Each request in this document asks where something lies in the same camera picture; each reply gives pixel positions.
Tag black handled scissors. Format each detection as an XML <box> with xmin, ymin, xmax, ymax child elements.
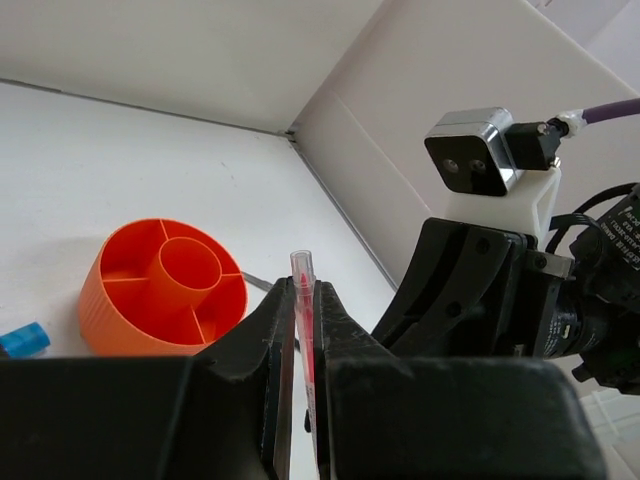
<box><xmin>241</xmin><ymin>271</ymin><xmax>301</xmax><ymax>351</ymax></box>

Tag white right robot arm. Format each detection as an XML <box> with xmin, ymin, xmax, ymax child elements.
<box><xmin>373</xmin><ymin>183</ymin><xmax>639</xmax><ymax>395</ymax></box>

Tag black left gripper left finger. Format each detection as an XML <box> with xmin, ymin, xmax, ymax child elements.
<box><xmin>1</xmin><ymin>292</ymin><xmax>294</xmax><ymax>479</ymax></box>

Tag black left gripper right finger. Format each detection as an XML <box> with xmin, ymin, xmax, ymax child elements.
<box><xmin>314</xmin><ymin>294</ymin><xmax>607</xmax><ymax>479</ymax></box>

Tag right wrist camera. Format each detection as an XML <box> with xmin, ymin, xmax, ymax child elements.
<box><xmin>424</xmin><ymin>107</ymin><xmax>519</xmax><ymax>197</ymax></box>

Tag orange round desk organizer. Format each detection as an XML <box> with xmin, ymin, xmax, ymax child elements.
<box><xmin>77</xmin><ymin>218</ymin><xmax>248</xmax><ymax>356</ymax></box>

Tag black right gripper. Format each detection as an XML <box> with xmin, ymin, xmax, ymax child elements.
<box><xmin>371</xmin><ymin>169</ymin><xmax>574</xmax><ymax>357</ymax></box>

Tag blue highlighter marker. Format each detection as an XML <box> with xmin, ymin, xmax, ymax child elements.
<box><xmin>0</xmin><ymin>322</ymin><xmax>51</xmax><ymax>358</ymax></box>

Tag pink gel pen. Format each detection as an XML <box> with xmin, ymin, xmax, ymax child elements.
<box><xmin>290</xmin><ymin>250</ymin><xmax>317</xmax><ymax>449</ymax></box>

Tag aluminium rail right side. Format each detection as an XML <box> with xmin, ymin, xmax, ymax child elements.
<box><xmin>283</xmin><ymin>128</ymin><xmax>397</xmax><ymax>300</ymax></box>

